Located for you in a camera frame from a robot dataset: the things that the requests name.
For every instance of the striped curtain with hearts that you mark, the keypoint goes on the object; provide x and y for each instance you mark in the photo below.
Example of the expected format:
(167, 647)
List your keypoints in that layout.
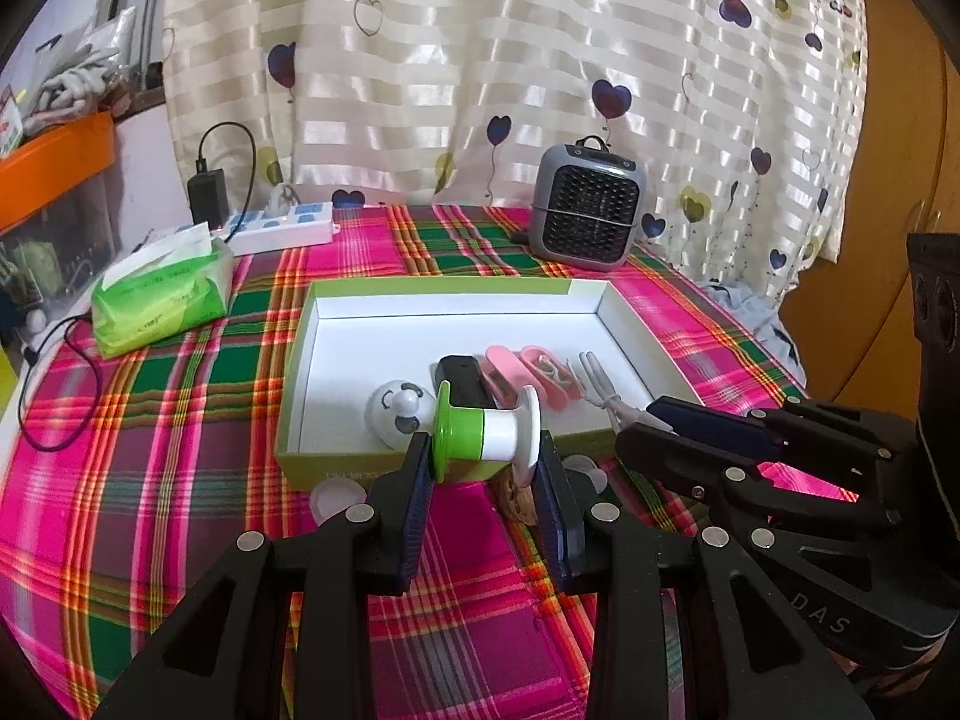
(450, 52)

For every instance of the black device with clear end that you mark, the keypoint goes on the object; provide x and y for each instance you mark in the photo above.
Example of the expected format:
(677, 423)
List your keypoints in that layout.
(465, 379)

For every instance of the orange bin lid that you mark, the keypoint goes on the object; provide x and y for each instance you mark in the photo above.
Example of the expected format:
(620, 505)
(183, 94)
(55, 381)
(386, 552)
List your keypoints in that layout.
(52, 165)

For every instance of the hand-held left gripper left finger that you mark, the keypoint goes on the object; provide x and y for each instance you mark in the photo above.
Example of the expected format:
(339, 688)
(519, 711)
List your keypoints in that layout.
(416, 510)

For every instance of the white plug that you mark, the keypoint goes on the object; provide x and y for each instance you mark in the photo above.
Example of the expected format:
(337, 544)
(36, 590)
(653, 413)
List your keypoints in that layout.
(281, 201)

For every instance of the brown walnut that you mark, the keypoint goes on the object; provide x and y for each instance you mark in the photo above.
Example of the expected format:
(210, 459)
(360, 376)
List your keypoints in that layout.
(519, 499)

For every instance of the plaid tablecloth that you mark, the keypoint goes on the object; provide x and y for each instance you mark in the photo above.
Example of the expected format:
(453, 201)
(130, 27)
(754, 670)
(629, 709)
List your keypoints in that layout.
(187, 502)

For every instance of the green and white cardboard box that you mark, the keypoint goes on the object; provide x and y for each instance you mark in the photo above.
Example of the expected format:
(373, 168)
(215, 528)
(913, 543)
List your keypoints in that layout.
(450, 322)

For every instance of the small grey heater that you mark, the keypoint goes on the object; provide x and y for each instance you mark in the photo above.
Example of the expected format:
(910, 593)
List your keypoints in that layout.
(592, 202)

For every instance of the blue-grey cloth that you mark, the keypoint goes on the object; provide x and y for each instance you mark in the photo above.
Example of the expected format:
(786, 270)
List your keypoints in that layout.
(750, 322)

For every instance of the green tissue pack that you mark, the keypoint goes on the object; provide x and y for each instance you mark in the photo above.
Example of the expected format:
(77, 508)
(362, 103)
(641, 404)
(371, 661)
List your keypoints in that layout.
(165, 300)

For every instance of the pink clip holder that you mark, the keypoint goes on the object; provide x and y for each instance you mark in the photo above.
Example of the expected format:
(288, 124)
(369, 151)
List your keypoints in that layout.
(551, 375)

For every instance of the black power adapter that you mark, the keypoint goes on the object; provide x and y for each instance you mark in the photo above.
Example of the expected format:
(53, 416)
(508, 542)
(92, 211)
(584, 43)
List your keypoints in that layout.
(208, 199)

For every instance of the wooden cabinet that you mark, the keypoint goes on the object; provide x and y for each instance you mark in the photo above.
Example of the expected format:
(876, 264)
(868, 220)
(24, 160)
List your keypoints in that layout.
(900, 127)

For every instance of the translucent white cap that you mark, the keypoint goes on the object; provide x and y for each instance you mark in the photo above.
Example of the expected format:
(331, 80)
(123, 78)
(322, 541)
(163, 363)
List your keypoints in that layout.
(337, 502)

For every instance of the white dome toy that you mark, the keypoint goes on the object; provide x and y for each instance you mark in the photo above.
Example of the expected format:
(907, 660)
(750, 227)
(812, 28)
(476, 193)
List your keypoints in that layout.
(390, 412)

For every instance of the clear storage bin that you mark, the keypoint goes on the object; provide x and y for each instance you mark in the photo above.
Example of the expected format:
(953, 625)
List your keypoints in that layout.
(75, 240)

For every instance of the green and white spool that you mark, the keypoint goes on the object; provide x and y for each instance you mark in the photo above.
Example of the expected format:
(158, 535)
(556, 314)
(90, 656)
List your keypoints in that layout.
(487, 431)

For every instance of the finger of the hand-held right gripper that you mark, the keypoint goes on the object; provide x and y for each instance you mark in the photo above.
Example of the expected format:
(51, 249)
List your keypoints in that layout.
(705, 427)
(675, 457)

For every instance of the white power strip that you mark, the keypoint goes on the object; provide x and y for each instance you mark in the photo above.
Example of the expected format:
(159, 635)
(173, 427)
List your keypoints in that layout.
(285, 229)

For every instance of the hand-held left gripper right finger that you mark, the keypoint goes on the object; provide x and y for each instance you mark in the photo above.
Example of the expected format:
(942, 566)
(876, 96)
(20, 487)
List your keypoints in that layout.
(551, 517)

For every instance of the pink rectangular case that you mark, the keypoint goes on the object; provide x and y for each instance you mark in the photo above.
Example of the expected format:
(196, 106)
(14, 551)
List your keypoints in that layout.
(504, 364)

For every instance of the small white knob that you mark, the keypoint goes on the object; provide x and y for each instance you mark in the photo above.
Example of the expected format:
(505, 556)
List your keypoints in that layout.
(592, 476)

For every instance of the small white ball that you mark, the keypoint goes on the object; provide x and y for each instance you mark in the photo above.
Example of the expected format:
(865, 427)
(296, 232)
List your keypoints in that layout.
(34, 319)

